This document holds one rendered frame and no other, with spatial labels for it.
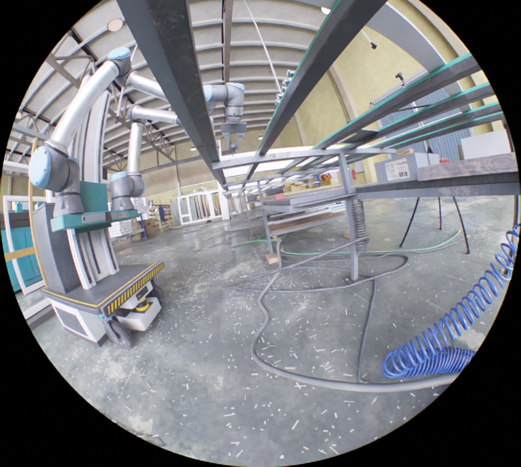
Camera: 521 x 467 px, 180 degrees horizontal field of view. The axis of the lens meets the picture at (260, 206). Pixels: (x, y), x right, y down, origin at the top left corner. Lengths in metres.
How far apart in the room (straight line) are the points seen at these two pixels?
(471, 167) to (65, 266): 1.74
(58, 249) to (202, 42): 9.06
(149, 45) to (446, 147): 6.62
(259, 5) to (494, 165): 8.49
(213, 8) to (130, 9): 8.18
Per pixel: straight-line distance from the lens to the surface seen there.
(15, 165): 2.42
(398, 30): 0.39
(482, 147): 0.61
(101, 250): 1.31
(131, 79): 1.06
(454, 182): 0.65
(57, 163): 0.83
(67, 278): 1.26
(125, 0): 0.23
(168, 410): 0.76
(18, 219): 3.77
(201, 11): 8.45
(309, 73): 0.34
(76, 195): 0.94
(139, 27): 0.25
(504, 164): 0.57
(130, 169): 1.43
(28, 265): 3.81
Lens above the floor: 0.62
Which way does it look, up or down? 3 degrees down
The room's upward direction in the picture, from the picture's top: 11 degrees counter-clockwise
